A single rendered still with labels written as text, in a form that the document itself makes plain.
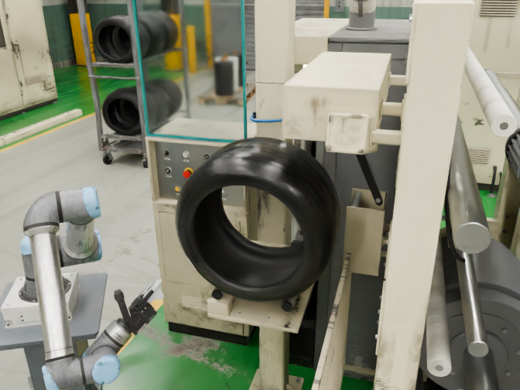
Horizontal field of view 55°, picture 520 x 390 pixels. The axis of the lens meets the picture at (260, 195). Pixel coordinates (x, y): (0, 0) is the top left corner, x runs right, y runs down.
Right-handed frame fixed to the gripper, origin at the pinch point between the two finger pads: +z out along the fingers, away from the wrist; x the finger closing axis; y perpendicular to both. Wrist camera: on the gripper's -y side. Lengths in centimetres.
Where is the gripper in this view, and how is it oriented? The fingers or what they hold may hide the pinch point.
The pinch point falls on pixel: (157, 280)
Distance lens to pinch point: 191.0
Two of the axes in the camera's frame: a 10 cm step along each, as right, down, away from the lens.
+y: 6.8, 6.8, 2.9
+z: 6.5, -7.3, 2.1
